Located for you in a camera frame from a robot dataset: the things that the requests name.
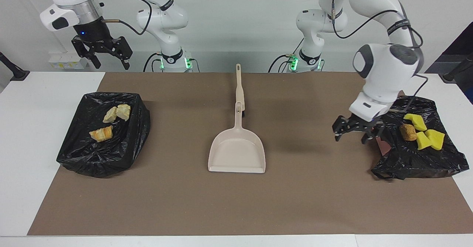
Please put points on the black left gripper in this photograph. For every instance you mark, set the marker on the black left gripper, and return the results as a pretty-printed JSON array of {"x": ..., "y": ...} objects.
[{"x": 364, "y": 123}]

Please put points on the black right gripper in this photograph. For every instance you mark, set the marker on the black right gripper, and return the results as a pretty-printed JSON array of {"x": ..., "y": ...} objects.
[{"x": 98, "y": 40}]

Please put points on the brown cork lump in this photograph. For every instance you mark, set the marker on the brown cork lump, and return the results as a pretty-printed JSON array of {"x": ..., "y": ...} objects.
[{"x": 408, "y": 132}]

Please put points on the yellow green sponge piece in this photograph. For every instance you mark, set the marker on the yellow green sponge piece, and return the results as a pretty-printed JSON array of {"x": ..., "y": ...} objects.
[{"x": 417, "y": 121}]

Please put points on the orange striped croissant piece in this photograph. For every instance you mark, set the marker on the orange striped croissant piece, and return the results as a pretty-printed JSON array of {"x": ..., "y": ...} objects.
[{"x": 101, "y": 133}]

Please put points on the beige plastic dustpan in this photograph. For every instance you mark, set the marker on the beige plastic dustpan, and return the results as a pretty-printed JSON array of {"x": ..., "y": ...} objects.
[{"x": 238, "y": 151}]

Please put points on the beige hand brush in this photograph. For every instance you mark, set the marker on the beige hand brush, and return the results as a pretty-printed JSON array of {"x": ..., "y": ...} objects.
[{"x": 239, "y": 88}]

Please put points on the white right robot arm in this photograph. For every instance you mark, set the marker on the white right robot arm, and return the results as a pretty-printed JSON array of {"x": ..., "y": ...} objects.
[{"x": 74, "y": 6}]

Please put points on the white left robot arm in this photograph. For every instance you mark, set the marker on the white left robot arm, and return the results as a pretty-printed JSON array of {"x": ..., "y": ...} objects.
[{"x": 384, "y": 69}]

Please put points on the pink bin rim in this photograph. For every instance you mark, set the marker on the pink bin rim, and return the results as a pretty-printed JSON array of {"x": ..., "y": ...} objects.
[{"x": 383, "y": 145}]

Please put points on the black trash bag pink bin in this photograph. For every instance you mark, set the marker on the black trash bag pink bin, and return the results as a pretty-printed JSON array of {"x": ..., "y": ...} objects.
[{"x": 417, "y": 162}]

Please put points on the dark cabinet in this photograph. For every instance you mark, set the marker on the dark cabinet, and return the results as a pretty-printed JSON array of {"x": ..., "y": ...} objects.
[{"x": 462, "y": 47}]

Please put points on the brown table mat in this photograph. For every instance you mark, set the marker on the brown table mat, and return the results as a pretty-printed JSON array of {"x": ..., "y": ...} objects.
[{"x": 221, "y": 202}]

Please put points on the white wall socket box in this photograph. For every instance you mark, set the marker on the white wall socket box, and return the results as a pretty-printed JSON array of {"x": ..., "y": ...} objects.
[{"x": 59, "y": 64}]

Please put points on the black camera stand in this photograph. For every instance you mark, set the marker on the black camera stand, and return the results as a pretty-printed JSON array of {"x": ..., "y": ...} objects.
[
  {"x": 452, "y": 76},
  {"x": 16, "y": 73}
]

